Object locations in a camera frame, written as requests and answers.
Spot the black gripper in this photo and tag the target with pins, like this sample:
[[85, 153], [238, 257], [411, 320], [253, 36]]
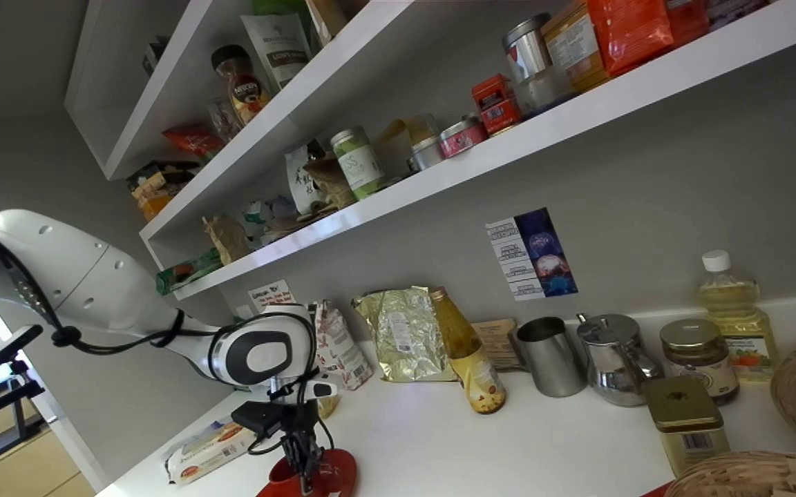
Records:
[[274, 421]]

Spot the red plastic cup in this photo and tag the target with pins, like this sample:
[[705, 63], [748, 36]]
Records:
[[284, 478]]

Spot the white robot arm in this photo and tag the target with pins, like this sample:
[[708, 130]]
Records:
[[96, 277]]

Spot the red round plate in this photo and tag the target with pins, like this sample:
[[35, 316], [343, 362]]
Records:
[[339, 469]]

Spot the steel cup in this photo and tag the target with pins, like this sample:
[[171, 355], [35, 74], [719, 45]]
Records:
[[555, 360]]

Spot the small white cup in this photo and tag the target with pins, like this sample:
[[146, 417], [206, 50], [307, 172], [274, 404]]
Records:
[[428, 153]]

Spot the white and orange box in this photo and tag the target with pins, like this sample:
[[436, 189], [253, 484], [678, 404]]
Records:
[[209, 454]]

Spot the white red patterned bag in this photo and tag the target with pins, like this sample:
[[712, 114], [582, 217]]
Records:
[[340, 345]]

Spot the gold foil bag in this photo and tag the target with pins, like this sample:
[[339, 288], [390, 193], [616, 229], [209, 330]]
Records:
[[401, 331]]

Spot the small brown box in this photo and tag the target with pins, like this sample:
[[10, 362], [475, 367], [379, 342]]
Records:
[[499, 342]]

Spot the green flat package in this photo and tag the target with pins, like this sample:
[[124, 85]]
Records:
[[188, 272]]

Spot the brown paper packet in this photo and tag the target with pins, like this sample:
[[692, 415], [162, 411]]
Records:
[[226, 237]]

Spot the pale printed pouch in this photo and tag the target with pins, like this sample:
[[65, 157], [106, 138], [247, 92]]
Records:
[[270, 221]]

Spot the brown crumpled bag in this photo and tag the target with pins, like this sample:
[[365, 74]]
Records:
[[334, 183]]

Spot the white bag with dark print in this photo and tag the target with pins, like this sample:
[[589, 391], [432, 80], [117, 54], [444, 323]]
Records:
[[299, 179]]

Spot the green jar with white label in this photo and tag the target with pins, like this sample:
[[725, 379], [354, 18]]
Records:
[[357, 164]]

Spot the blue white box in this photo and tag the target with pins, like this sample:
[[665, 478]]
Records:
[[537, 252]]

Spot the yellow orange packet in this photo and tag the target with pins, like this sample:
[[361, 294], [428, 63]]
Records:
[[153, 193]]

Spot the steel pitcher with lid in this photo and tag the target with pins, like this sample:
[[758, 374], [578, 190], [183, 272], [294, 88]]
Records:
[[616, 362]]

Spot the tan paper bag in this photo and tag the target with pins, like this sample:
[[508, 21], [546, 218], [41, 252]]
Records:
[[401, 143]]

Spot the red snack bag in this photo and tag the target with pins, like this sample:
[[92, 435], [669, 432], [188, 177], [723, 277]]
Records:
[[195, 141]]

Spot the pink round tin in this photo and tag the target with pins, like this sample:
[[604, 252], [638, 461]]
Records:
[[461, 135]]

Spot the gold square tin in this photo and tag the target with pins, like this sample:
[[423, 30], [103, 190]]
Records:
[[689, 429]]

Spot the dark jar with label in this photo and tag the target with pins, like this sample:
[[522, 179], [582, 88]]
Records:
[[237, 83]]

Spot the glass jar with gold lid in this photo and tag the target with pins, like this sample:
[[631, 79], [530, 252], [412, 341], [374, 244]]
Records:
[[701, 360]]

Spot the small red box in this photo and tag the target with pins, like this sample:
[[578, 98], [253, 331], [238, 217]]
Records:
[[497, 103]]

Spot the white and green bag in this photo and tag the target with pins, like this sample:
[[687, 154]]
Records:
[[277, 45]]

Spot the short steel can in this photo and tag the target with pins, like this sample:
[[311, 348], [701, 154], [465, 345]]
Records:
[[541, 92]]

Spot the flat wicker basket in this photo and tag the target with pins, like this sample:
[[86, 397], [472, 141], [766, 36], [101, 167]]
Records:
[[758, 476]]

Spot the brown cardboard box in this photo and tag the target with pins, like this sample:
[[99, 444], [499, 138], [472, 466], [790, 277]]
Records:
[[334, 18]]

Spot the cooking oil bottle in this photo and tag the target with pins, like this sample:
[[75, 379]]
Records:
[[740, 317]]

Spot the tall steel can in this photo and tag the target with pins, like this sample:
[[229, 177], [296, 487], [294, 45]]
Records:
[[530, 45]]

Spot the tan and white carton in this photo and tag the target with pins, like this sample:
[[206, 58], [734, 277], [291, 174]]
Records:
[[570, 45]]

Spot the orange foil bag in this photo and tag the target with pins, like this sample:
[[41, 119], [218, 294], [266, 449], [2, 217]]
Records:
[[629, 30]]

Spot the small white wall label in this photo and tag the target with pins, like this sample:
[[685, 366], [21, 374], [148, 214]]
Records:
[[271, 297]]

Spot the white long wall shelf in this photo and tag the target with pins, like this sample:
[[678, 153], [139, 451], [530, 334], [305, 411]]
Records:
[[509, 153]]

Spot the white short wall shelf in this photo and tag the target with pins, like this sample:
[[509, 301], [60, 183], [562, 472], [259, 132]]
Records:
[[168, 99]]

